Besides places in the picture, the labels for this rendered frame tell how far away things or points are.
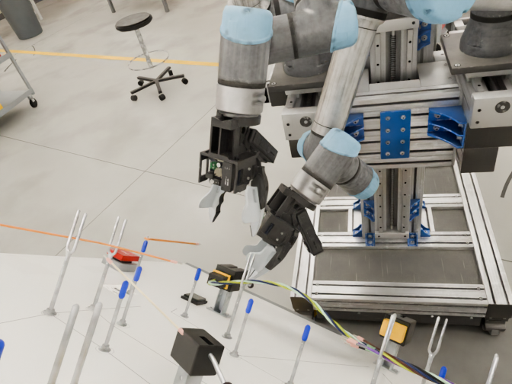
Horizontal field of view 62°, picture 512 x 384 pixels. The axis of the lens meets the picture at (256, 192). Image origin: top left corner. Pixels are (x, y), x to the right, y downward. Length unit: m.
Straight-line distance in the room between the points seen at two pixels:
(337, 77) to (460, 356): 1.35
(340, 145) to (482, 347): 1.35
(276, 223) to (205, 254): 1.60
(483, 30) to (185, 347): 1.09
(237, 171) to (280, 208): 0.24
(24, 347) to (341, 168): 0.61
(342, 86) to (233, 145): 0.38
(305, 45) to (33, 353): 0.57
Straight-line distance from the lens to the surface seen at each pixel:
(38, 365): 0.51
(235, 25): 0.64
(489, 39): 1.30
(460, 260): 2.00
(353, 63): 0.96
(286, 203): 0.86
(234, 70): 0.64
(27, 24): 7.69
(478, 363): 1.99
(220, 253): 2.40
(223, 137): 0.65
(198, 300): 0.85
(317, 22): 0.74
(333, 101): 0.97
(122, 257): 0.93
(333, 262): 1.96
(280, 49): 0.74
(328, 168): 0.85
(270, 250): 0.89
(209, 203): 0.75
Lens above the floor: 1.73
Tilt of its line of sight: 40 degrees down
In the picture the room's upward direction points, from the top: 15 degrees counter-clockwise
